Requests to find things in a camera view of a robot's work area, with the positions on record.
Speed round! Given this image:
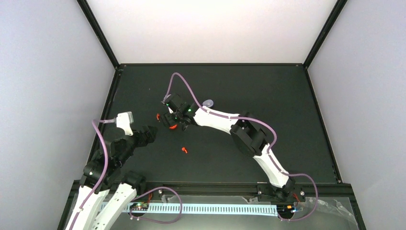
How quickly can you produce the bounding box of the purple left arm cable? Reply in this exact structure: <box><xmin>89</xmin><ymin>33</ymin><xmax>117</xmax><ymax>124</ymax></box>
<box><xmin>68</xmin><ymin>119</ymin><xmax>183</xmax><ymax>230</ymax></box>

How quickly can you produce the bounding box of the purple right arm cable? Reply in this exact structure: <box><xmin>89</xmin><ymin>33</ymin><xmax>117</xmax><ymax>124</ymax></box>
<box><xmin>163</xmin><ymin>72</ymin><xmax>319</xmax><ymax>222</ymax></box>

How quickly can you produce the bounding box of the black enclosure frame post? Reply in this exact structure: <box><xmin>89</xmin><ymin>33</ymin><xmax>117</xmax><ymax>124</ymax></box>
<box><xmin>77</xmin><ymin>0</ymin><xmax>120</xmax><ymax>69</ymax></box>

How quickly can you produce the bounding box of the light blue slotted cable duct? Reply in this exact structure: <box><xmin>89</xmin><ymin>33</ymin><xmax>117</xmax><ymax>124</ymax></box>
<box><xmin>122</xmin><ymin>203</ymin><xmax>278</xmax><ymax>217</ymax></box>

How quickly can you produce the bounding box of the black front frame rail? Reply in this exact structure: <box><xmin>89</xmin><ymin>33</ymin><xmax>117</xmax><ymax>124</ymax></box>
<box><xmin>68</xmin><ymin>180</ymin><xmax>355</xmax><ymax>200</ymax></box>

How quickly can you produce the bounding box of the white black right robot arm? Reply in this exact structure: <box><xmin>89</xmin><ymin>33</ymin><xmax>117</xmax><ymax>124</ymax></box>
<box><xmin>160</xmin><ymin>94</ymin><xmax>295</xmax><ymax>201</ymax></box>

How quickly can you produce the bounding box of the lavender earbud charging case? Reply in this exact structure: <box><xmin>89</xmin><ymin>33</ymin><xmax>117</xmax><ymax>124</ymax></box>
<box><xmin>202</xmin><ymin>99</ymin><xmax>214</xmax><ymax>108</ymax></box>

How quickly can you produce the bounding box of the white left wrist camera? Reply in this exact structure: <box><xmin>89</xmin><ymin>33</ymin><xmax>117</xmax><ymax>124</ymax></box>
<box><xmin>115</xmin><ymin>112</ymin><xmax>134</xmax><ymax>136</ymax></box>

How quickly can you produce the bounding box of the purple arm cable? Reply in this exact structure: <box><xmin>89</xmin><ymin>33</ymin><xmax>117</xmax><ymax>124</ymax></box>
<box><xmin>163</xmin><ymin>72</ymin><xmax>319</xmax><ymax>222</ymax></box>
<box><xmin>68</xmin><ymin>119</ymin><xmax>183</xmax><ymax>230</ymax></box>

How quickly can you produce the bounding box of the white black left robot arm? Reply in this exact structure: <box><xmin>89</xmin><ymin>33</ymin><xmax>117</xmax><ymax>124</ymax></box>
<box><xmin>65</xmin><ymin>126</ymin><xmax>158</xmax><ymax>230</ymax></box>

